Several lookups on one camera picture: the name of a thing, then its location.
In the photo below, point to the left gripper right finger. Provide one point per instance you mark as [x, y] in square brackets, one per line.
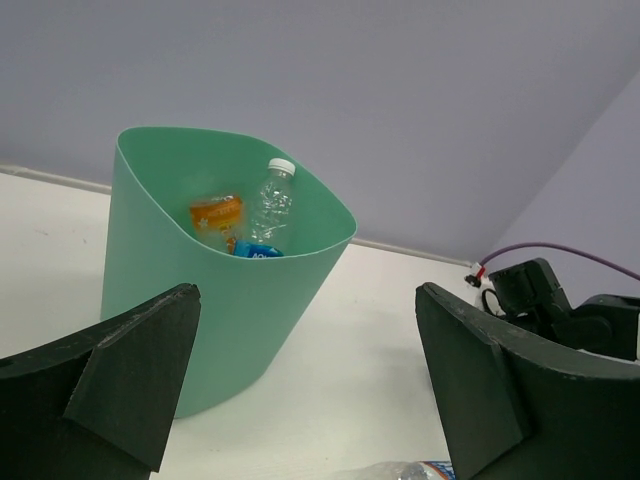
[514, 405]

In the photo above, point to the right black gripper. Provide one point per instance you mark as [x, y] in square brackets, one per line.
[532, 298]

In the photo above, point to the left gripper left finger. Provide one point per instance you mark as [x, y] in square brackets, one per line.
[99, 403]

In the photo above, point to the square bottle blue-orange label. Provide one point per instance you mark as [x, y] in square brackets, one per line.
[403, 470]

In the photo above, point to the blue label clear bottle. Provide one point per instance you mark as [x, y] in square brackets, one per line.
[245, 249]

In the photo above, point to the orange label plastic bottle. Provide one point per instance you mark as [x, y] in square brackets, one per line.
[217, 221]

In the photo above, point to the clear bottle white cap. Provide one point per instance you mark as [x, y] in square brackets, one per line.
[271, 207]

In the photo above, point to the green plastic bin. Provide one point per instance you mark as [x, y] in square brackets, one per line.
[248, 306]

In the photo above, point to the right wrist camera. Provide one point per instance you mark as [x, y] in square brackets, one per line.
[478, 282]

